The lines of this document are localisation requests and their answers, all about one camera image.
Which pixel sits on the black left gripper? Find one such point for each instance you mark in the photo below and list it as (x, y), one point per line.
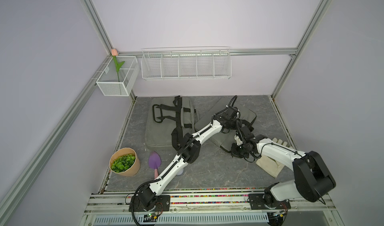
(239, 125)

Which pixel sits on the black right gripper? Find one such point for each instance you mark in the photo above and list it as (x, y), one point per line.
(233, 153)

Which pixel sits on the grey laptop bag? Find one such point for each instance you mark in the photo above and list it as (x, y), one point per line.
(224, 139)

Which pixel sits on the grey bag with black straps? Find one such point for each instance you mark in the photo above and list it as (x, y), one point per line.
(169, 119)

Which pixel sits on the lilac computer mouse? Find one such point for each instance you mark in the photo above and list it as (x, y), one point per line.
(180, 172)

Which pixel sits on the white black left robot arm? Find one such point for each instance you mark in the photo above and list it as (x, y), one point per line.
(187, 153)

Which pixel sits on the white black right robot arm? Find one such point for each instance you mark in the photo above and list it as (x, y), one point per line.
(312, 178)

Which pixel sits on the beige work glove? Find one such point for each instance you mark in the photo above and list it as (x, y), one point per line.
(271, 165)

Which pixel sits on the purple pink object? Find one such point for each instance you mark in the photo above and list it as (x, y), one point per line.
(154, 162)

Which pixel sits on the brown pot with green plant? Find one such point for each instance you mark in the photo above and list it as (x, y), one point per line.
(125, 162)

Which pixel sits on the artificial pink tulip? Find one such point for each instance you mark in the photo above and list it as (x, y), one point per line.
(118, 65)

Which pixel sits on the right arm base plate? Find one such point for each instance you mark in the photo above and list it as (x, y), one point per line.
(267, 202)

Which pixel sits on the white wire wall shelf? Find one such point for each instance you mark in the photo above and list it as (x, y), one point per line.
(171, 63)

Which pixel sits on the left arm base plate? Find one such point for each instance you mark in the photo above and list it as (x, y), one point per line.
(158, 203)

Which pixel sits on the white mesh wall basket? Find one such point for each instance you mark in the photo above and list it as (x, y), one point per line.
(108, 80)

